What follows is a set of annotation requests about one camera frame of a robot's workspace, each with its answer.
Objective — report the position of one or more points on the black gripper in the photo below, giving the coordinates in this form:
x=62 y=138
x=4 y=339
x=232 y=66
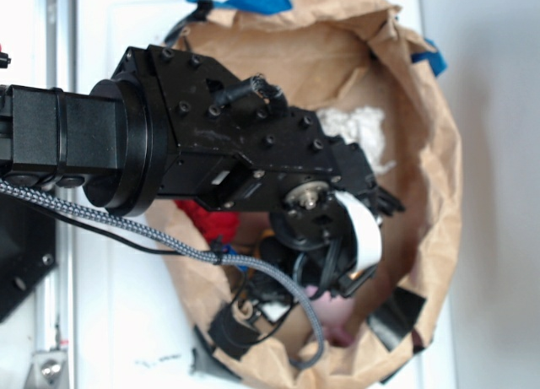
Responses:
x=324 y=206

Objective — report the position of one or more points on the pink plush bunny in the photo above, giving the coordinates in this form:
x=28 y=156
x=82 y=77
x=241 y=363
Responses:
x=333 y=313

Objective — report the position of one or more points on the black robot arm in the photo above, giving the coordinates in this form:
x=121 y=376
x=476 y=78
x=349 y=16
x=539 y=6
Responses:
x=177 y=125

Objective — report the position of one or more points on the white crumpled paper ball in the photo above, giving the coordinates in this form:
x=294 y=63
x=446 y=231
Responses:
x=362 y=125

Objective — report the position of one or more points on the red crumpled paper ball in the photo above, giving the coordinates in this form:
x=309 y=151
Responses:
x=211 y=225

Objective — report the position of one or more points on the brown paper bag bin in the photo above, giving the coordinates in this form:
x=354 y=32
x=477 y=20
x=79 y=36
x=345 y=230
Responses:
x=347 y=54

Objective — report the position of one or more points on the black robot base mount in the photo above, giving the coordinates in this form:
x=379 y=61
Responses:
x=28 y=251

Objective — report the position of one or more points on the aluminium frame rail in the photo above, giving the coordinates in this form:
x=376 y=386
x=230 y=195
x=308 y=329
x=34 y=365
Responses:
x=52 y=364

